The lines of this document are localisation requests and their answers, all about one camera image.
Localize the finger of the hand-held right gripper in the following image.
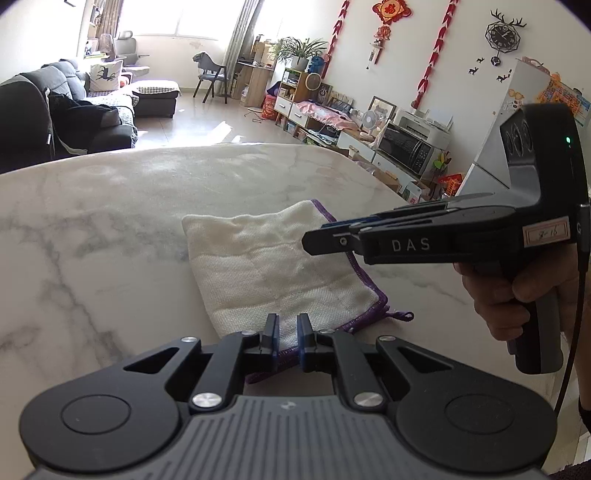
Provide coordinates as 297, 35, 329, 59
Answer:
303, 209, 463, 266
322, 193, 497, 232

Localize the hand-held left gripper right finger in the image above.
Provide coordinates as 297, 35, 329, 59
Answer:
298, 313, 455, 412

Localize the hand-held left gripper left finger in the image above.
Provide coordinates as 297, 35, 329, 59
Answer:
124, 313, 281, 413

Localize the white towel purple trim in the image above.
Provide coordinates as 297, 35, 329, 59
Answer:
181, 199, 415, 385

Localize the person's right hand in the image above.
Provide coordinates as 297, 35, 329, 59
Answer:
455, 258, 561, 342

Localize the white refrigerator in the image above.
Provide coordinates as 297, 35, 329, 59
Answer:
455, 58, 587, 204

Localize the black microwave oven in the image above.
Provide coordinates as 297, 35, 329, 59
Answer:
378, 121, 435, 176

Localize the pink cloth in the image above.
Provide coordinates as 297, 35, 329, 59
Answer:
295, 100, 361, 132

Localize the framed picture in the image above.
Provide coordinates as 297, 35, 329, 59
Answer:
368, 96, 397, 121

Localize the white low cabinet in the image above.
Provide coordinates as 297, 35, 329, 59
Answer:
274, 99, 444, 204

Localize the white printer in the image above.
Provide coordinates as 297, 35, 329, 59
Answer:
392, 108, 454, 148

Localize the wooden open shelf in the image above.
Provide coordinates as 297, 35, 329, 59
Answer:
274, 68, 308, 130

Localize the wooden desk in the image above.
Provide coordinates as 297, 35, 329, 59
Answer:
231, 60, 275, 108

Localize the potted green plant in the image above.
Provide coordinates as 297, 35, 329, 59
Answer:
270, 37, 328, 72

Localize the wooden chair dark seat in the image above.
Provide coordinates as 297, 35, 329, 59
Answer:
192, 52, 232, 103

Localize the grey curtain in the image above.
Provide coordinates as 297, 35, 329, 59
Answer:
226, 0, 264, 61

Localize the checkered sofa throw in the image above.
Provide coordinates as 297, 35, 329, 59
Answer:
131, 79, 182, 97

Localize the white deer print pillow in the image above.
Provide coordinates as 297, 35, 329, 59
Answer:
89, 60, 124, 93

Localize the grey recliner chair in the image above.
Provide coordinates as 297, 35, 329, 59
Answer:
113, 31, 151, 79

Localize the black jacket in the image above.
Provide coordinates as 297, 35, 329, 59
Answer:
48, 92, 123, 148

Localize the dark grey sofa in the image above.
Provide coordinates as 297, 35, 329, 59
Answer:
18, 60, 182, 151

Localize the black chair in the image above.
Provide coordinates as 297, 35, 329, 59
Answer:
0, 74, 55, 175

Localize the black antler wall clock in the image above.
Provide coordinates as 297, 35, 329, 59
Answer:
485, 9, 527, 65

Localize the red hanging string decoration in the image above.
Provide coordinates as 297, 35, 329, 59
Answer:
416, 0, 460, 109
325, 0, 350, 79

